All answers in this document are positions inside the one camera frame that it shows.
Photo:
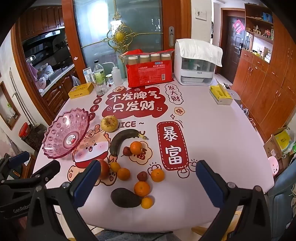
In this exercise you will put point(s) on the wooden wall frame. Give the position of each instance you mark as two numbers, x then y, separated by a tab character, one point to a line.
9	106

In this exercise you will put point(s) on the pink rice cooker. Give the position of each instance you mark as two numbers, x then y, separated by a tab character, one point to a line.
41	83

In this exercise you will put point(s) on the red paper cup package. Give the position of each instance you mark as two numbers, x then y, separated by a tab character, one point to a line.
149	74

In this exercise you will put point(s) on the white cloth cover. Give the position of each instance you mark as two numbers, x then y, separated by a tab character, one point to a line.
198	49

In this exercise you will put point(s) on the red lychee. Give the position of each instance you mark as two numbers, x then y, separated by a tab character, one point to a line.
126	151
142	176

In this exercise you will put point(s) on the red lidded jar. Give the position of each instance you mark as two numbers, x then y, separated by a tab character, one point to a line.
25	132

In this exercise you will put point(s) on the pink stool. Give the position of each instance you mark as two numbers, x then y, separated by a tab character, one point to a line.
274	165

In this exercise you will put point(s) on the clear glass bottle green label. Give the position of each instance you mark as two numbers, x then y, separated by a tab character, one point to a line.
99	74

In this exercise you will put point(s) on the pink plastic fruit bowl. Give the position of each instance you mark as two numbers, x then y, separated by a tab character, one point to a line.
67	134

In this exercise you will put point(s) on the white round stool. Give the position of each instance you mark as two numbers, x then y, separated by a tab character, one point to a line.
235	95

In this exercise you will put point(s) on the wooden kitchen base cabinet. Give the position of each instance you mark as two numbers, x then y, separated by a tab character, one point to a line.
57	92

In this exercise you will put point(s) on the yellow tin box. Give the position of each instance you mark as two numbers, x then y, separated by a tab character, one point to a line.
81	90

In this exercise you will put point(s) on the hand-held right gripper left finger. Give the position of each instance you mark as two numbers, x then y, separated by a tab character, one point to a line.
87	179

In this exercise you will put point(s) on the white countertop appliance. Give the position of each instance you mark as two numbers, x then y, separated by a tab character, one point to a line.
196	74

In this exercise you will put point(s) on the white plastic bag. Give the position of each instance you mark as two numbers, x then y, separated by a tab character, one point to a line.
75	81

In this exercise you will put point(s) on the white squeeze wash bottle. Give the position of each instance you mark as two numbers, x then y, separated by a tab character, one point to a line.
116	76

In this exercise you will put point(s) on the yellow speckled pear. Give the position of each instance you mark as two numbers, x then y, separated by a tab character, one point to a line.
109	125

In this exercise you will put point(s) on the white wall switch panel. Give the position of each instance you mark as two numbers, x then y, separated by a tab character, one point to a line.
200	13

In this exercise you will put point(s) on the frosted glass sliding door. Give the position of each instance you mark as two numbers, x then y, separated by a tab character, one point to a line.
138	30

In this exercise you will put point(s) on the red apple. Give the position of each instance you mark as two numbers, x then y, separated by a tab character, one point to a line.
104	170

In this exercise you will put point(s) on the silver metal can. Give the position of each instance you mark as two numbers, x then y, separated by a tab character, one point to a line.
92	77

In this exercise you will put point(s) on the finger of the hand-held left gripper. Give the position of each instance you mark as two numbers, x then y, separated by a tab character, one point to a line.
47	170
18	157

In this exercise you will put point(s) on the red door ornament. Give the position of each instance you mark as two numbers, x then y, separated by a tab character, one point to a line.
239	26

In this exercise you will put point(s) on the clear ribbed drinking glass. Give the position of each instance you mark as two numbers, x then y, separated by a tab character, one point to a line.
101	89

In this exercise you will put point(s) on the small white lidded jar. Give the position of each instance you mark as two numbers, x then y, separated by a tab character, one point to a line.
109	80

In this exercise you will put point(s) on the wooden shelf cabinet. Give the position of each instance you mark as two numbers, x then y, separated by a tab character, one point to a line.
261	76

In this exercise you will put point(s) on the cardboard box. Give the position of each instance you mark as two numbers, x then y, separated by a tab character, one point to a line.
272	146

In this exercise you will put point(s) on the dark entrance door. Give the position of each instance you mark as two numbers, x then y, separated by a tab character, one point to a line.
231	46

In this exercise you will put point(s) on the blue and white carton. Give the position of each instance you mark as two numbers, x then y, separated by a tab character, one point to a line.
87	74

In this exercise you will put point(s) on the overripe dark banana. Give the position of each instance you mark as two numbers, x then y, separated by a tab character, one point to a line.
118	141

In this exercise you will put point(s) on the small orange tangerine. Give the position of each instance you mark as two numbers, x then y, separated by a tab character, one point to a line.
115	166

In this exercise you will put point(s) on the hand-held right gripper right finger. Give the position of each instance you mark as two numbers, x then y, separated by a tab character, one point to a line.
208	183

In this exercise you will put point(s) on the yellow tissue box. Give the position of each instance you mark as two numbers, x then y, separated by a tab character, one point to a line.
220	95

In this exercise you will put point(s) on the blue chair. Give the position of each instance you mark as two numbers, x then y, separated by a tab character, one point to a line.
284	192

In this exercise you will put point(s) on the dark avocado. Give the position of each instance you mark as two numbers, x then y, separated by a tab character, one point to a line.
125	197

